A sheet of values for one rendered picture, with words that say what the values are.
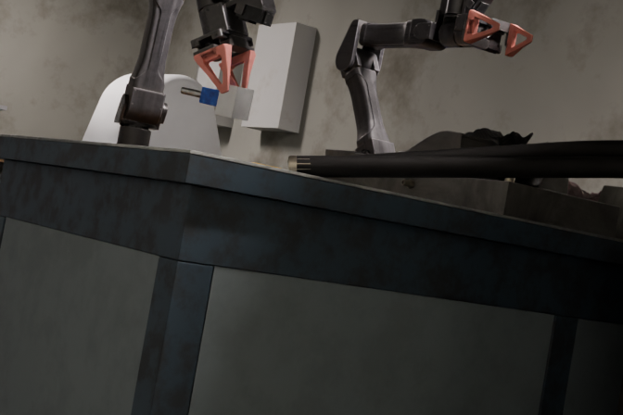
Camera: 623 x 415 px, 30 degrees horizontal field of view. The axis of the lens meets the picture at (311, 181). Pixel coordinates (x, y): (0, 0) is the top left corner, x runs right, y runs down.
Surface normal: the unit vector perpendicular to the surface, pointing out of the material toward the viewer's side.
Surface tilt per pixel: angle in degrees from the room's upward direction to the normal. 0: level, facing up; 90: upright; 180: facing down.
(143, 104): 99
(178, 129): 90
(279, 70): 90
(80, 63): 90
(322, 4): 90
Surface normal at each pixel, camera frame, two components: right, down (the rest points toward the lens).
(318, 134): -0.80, -0.16
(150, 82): 0.36, 0.19
